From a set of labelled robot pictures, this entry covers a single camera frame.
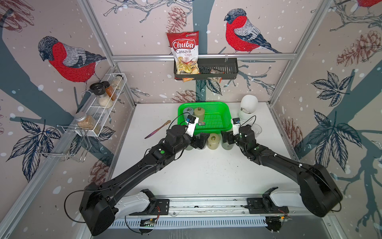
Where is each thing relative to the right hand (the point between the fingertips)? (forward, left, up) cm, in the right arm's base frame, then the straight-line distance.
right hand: (227, 128), depth 88 cm
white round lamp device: (+24, -19, -6) cm, 31 cm away
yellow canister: (+17, +18, -5) cm, 25 cm away
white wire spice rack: (-12, +64, +22) cm, 69 cm away
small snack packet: (+24, +7, +18) cm, 31 cm away
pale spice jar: (+15, +66, +22) cm, 71 cm away
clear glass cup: (+7, -22, -9) cm, 24 cm away
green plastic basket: (+23, +3, -14) cm, 27 cm away
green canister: (-7, 0, -9) cm, 11 cm away
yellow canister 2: (-5, +8, -7) cm, 12 cm away
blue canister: (+17, +26, -5) cm, 32 cm away
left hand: (-10, +14, +13) cm, 22 cm away
